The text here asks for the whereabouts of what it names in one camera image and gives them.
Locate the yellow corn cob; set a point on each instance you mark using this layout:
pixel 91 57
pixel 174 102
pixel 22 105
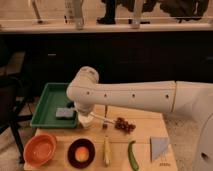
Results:
pixel 107 151

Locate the orange red bowl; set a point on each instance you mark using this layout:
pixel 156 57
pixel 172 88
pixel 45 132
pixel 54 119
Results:
pixel 40 149

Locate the grey blue sponge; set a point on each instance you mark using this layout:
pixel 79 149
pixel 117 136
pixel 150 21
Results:
pixel 64 113

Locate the grey folded cloth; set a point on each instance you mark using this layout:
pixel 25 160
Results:
pixel 159 145

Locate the green chili pepper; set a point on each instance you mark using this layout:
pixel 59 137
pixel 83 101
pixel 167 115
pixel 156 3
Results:
pixel 133 162

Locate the metal fork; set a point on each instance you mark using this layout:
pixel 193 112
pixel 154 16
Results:
pixel 104 126

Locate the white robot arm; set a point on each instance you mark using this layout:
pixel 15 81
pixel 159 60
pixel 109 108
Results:
pixel 177 97

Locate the orange fruit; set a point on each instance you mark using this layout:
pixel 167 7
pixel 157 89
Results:
pixel 81 154

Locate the white cup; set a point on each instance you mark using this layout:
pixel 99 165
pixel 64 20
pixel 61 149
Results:
pixel 85 121

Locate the bunch of dark grapes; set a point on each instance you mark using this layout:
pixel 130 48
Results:
pixel 124 125

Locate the black office chair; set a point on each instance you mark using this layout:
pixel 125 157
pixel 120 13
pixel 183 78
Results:
pixel 9 107

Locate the green plastic tray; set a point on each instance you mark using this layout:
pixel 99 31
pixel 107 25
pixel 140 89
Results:
pixel 53 97

